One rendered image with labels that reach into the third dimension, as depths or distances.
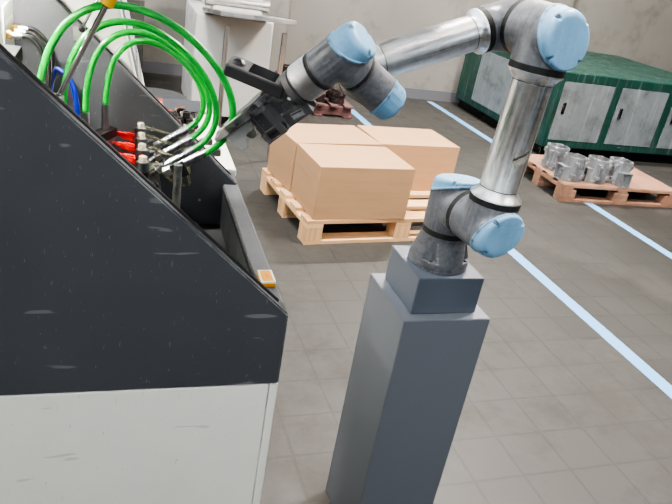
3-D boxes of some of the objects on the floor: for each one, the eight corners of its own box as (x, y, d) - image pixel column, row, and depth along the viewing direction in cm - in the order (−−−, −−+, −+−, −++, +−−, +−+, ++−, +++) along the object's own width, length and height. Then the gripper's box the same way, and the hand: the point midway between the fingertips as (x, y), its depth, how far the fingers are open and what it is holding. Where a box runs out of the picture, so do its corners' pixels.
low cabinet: (595, 118, 872) (616, 55, 836) (705, 168, 711) (737, 92, 676) (451, 104, 799) (468, 34, 764) (537, 156, 639) (564, 71, 604)
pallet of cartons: (423, 189, 495) (437, 129, 475) (488, 241, 422) (507, 173, 402) (257, 186, 444) (265, 118, 424) (298, 245, 371) (310, 167, 351)
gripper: (309, 118, 117) (230, 174, 128) (323, 95, 125) (248, 149, 136) (278, 80, 114) (200, 140, 125) (294, 59, 122) (220, 117, 134)
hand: (220, 131), depth 129 cm, fingers closed
